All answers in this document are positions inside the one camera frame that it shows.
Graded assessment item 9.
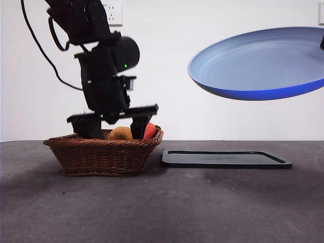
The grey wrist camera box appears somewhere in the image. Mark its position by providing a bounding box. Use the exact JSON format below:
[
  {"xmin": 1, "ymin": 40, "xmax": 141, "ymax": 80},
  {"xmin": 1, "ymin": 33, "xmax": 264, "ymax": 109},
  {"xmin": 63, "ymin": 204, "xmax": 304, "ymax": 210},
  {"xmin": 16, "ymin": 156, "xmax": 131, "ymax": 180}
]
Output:
[{"xmin": 117, "ymin": 75, "xmax": 138, "ymax": 91}]

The black flat tray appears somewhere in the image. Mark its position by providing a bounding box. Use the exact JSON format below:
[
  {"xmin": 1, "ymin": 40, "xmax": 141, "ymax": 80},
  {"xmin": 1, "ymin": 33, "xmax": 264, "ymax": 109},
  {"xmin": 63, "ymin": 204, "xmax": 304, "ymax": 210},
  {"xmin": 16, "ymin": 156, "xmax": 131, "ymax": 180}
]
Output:
[{"xmin": 161, "ymin": 149, "xmax": 294, "ymax": 170}]

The white wall socket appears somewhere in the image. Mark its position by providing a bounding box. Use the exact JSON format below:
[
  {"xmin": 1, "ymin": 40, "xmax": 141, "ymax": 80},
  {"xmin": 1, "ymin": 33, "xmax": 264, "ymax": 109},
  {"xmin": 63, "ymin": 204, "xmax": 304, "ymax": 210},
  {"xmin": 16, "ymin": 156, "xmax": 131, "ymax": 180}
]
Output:
[{"xmin": 102, "ymin": 2, "xmax": 124, "ymax": 26}]

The brown wicker basket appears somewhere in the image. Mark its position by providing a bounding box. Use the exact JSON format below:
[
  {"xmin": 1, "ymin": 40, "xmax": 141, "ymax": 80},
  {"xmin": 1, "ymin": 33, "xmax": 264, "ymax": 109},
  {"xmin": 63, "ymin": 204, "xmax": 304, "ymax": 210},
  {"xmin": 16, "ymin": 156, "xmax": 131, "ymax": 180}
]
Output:
[{"xmin": 43, "ymin": 129, "xmax": 165, "ymax": 177}]

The short black looped cable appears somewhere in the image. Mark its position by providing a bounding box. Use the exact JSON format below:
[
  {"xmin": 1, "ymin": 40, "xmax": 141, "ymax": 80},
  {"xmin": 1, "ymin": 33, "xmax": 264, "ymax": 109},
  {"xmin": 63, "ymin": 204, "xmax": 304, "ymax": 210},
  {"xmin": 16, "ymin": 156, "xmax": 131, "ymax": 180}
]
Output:
[{"xmin": 48, "ymin": 17, "xmax": 70, "ymax": 52}]

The long black arm cable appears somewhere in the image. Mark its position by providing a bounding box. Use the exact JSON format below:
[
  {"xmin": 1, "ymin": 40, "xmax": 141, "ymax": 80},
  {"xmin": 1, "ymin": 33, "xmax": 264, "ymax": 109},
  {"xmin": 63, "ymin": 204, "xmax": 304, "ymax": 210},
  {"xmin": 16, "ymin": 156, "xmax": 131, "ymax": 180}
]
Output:
[{"xmin": 20, "ymin": 0, "xmax": 84, "ymax": 91}]

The red-orange toy carrot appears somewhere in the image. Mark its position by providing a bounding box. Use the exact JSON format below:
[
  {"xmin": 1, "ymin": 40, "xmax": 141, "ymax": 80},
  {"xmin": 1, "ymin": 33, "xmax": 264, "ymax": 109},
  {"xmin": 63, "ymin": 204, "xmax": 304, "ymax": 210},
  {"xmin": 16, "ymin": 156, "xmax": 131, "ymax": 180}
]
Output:
[{"xmin": 143, "ymin": 122, "xmax": 162, "ymax": 140}]

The blue round plate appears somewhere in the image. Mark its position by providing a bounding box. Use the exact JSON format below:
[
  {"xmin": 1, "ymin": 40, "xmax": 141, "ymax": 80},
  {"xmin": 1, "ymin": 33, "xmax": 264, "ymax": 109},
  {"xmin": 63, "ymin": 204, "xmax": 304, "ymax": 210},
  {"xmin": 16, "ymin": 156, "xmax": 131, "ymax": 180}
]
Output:
[{"xmin": 187, "ymin": 26, "xmax": 324, "ymax": 101}]

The yellow-brown toy potato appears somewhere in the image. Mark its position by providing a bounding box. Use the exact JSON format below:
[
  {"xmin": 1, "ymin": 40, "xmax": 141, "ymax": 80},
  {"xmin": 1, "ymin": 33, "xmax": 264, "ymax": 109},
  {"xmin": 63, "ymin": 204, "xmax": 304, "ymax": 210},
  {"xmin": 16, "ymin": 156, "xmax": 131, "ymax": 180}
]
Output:
[{"xmin": 108, "ymin": 126, "xmax": 134, "ymax": 141}]

